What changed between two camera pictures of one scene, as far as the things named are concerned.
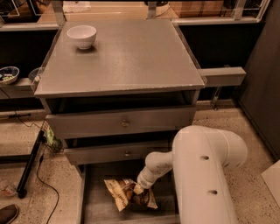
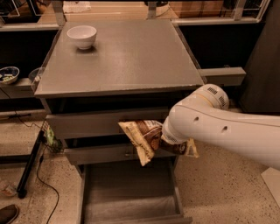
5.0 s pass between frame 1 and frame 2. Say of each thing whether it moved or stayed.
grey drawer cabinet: stayed
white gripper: moved
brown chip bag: moved
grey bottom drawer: stayed
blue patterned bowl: stayed
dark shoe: stayed
